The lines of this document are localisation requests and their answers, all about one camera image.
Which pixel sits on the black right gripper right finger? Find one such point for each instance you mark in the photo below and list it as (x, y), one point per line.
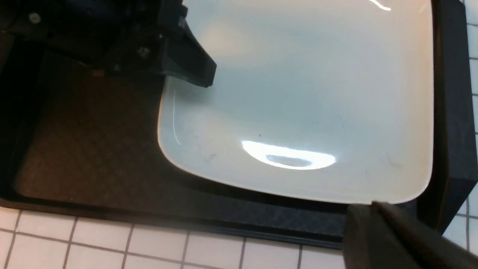
(430, 249)

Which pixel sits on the large white square plate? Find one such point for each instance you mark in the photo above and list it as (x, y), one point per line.
(325, 100)

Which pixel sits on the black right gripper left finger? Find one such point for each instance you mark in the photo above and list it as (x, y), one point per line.
(370, 243)

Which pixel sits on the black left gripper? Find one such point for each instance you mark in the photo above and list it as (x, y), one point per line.
(110, 36)

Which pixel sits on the black serving tray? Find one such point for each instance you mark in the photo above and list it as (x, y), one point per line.
(82, 146)

